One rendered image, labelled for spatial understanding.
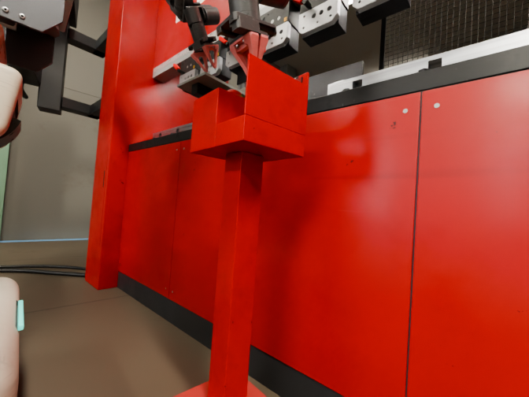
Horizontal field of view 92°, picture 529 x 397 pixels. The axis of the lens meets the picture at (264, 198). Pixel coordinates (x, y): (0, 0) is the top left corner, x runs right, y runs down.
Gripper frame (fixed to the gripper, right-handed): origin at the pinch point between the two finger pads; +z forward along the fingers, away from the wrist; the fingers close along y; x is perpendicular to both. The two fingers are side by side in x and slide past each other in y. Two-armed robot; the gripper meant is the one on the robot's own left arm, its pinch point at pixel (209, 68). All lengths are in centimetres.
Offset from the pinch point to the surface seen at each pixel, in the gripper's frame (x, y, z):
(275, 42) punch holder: -20.2, -18.3, -1.8
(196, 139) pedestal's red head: 41, -34, 20
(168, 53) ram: -32, 67, -24
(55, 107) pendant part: 19, 139, -17
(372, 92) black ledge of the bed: 5, -60, 22
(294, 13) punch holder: -29.7, -23.4, -10.0
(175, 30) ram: -38, 62, -35
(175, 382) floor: 64, -12, 86
